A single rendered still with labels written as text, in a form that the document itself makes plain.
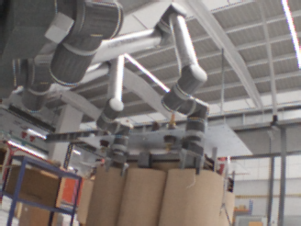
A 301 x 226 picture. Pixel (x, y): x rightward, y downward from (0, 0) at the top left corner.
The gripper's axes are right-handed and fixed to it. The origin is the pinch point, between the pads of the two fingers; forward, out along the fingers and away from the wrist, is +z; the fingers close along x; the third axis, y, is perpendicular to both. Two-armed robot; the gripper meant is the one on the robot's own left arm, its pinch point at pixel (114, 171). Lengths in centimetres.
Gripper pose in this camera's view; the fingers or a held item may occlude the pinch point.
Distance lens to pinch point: 184.4
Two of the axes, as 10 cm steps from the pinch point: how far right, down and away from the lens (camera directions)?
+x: 7.4, 4.0, 5.5
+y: 6.5, -2.1, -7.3
